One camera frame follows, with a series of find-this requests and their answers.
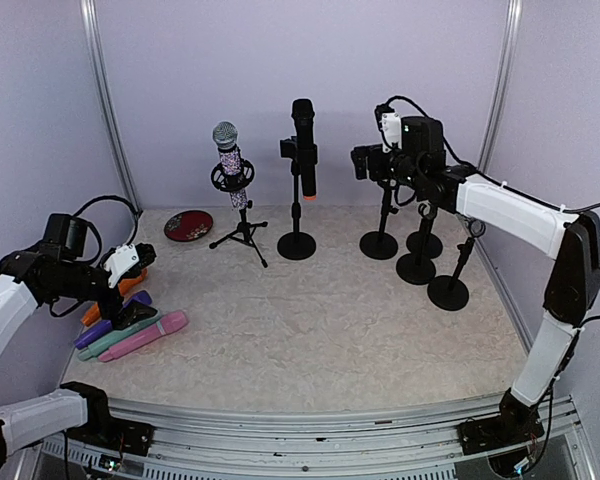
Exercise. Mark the orange microphone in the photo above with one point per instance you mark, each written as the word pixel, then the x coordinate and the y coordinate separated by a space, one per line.
pixel 130 282

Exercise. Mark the black round-base stand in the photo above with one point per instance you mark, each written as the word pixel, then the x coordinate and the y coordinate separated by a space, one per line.
pixel 426 238

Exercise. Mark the silver rhinestone microphone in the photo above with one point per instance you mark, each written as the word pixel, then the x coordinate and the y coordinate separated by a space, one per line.
pixel 225 136

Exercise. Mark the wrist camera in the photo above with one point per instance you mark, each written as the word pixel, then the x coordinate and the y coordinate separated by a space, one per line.
pixel 128 261
pixel 390 127

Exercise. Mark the pink microphone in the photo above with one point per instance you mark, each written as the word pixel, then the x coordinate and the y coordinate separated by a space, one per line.
pixel 167 325

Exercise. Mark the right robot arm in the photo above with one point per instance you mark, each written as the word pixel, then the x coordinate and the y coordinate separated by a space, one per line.
pixel 412 153

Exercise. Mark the purple microphone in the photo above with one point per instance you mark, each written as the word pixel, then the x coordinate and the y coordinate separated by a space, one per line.
pixel 101 328

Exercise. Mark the left metal frame post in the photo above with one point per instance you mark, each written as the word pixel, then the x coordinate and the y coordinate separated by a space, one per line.
pixel 88 10

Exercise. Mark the metal frame post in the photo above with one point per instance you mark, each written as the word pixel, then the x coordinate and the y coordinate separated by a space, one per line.
pixel 503 75
pixel 88 10

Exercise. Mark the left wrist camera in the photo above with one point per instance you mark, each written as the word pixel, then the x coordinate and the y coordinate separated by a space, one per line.
pixel 128 261

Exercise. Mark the dark red floral plate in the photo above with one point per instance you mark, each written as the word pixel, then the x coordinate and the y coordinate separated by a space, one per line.
pixel 188 226

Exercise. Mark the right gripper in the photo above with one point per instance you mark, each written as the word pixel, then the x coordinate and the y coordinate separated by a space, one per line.
pixel 375 170

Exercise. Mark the right metal frame post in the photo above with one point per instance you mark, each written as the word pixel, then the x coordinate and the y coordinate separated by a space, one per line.
pixel 503 75

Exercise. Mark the black tripod mic stand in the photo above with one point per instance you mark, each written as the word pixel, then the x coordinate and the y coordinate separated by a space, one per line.
pixel 244 231

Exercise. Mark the teal microphone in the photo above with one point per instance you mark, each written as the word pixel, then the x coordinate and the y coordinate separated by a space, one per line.
pixel 101 345

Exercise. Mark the black tall microphone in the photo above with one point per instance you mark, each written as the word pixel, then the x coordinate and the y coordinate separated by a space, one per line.
pixel 306 150

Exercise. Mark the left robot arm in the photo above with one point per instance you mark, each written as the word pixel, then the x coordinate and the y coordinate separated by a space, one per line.
pixel 52 269

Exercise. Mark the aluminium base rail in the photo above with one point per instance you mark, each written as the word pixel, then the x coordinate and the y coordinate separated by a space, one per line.
pixel 407 443

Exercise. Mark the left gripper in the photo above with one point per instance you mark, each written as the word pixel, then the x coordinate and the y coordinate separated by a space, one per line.
pixel 123 317

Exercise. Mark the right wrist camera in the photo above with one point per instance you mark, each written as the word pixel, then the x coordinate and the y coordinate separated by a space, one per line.
pixel 390 127

